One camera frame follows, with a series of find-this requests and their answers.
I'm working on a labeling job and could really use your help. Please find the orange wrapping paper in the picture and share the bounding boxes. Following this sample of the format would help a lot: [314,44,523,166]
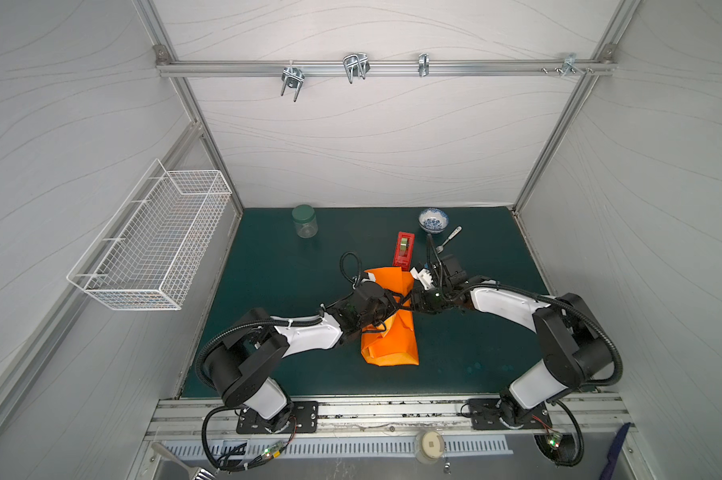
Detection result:
[361,267,419,367]

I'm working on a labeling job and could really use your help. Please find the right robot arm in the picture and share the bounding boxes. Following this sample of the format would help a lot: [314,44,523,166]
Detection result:
[409,256,624,429]

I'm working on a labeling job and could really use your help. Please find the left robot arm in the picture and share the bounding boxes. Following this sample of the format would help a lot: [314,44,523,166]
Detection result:
[195,279,411,427]

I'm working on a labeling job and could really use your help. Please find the silver fork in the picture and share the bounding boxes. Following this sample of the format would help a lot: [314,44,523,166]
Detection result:
[436,226,463,254]

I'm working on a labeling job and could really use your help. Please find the red tape dispenser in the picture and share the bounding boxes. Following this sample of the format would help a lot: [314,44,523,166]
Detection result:
[393,232,415,271]

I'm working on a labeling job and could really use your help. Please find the blue white ceramic bowl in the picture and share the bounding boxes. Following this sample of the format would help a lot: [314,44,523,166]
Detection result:
[418,207,449,235]

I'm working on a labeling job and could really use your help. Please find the green table mat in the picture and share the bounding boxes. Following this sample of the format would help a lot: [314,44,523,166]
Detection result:
[202,207,545,396]

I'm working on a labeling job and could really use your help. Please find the green lid glass jar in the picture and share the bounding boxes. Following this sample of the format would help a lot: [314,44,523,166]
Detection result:
[291,204,318,239]

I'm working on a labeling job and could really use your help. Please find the round white puck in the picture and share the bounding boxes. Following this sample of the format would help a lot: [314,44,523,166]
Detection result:
[414,430,446,464]

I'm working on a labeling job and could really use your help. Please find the left metal clamp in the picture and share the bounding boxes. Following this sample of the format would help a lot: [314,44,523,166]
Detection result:
[280,66,305,102]

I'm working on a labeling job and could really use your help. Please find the metal clamp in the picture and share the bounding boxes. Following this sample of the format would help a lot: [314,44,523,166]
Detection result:
[342,52,370,84]
[280,66,305,102]

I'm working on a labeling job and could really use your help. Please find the middle metal clamp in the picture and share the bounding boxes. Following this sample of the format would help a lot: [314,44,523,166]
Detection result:
[342,52,370,84]

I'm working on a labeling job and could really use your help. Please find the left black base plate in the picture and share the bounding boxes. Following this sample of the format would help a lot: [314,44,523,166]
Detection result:
[236,400,318,435]

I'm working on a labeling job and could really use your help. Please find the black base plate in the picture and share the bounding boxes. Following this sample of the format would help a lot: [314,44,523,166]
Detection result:
[236,400,318,435]
[464,397,552,431]

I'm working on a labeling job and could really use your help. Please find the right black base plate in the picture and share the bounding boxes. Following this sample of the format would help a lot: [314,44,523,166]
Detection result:
[464,397,552,431]

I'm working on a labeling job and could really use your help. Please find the right base cable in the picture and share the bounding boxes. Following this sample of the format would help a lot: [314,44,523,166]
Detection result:
[532,398,589,468]

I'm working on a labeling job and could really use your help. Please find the white wire basket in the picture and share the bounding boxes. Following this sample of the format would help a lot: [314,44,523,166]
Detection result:
[66,159,232,311]

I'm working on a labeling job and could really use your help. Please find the blue handled tool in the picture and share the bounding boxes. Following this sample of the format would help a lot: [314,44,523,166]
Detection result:
[599,422,633,480]

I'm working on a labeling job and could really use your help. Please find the right metal bracket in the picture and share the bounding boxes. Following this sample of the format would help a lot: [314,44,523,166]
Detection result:
[540,53,595,78]

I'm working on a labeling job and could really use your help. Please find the aluminium cross rail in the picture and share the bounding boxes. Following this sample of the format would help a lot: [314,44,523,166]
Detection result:
[157,57,618,78]

